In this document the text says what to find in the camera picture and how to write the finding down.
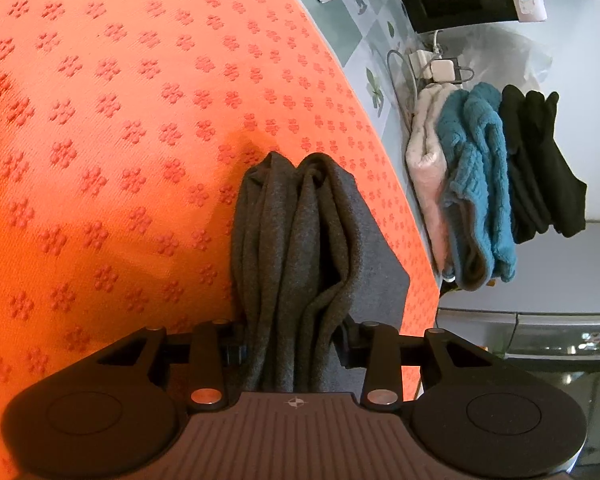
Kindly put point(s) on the white power adapter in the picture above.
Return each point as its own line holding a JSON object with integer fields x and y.
{"x": 422, "y": 62}

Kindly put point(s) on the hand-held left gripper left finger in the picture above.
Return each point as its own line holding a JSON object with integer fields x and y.
{"x": 235, "y": 354}

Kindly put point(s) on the white plastic bag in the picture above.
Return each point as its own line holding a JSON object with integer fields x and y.
{"x": 505, "y": 55}

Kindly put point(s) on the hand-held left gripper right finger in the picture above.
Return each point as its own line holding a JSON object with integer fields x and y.
{"x": 352, "y": 347}

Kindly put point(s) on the pink folded towel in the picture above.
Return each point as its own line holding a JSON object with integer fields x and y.
{"x": 427, "y": 160}

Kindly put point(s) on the white charger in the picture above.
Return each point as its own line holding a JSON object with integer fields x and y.
{"x": 444, "y": 70}

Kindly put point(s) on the black folded garment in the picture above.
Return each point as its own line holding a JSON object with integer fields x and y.
{"x": 540, "y": 175}

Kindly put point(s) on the grey garment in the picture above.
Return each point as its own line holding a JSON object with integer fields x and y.
{"x": 290, "y": 260}

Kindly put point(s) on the teal folded towel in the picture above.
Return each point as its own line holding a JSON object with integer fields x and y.
{"x": 480, "y": 185}

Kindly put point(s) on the orange patterned mat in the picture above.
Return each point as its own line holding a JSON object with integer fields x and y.
{"x": 105, "y": 160}

